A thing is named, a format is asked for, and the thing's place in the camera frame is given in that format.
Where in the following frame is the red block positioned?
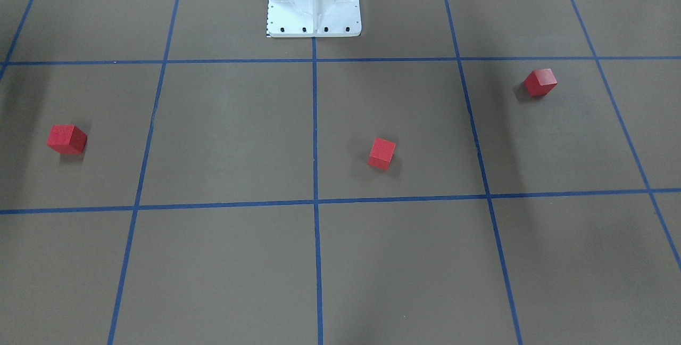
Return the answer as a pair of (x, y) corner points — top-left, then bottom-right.
(367, 138), (396, 170)
(46, 125), (88, 155)

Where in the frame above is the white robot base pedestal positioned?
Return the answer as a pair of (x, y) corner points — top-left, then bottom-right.
(266, 0), (362, 38)

